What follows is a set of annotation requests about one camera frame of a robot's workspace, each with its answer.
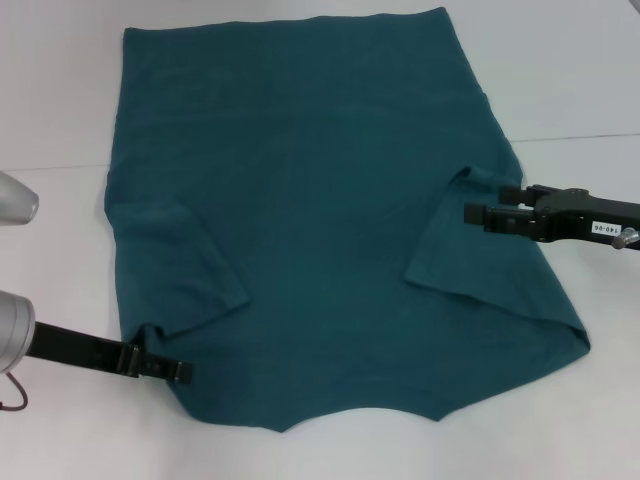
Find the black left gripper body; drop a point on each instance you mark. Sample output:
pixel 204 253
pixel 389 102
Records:
pixel 75 347

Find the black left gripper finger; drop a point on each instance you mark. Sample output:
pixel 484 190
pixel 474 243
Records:
pixel 160 369

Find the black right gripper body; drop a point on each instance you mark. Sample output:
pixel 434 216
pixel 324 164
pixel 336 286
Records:
pixel 590 217

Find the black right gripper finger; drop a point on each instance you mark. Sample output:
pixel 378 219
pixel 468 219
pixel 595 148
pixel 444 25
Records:
pixel 500 217
pixel 517 195

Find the teal blue shirt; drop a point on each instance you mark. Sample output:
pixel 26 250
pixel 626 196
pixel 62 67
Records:
pixel 310 225

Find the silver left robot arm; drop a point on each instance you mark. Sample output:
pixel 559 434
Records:
pixel 12 330

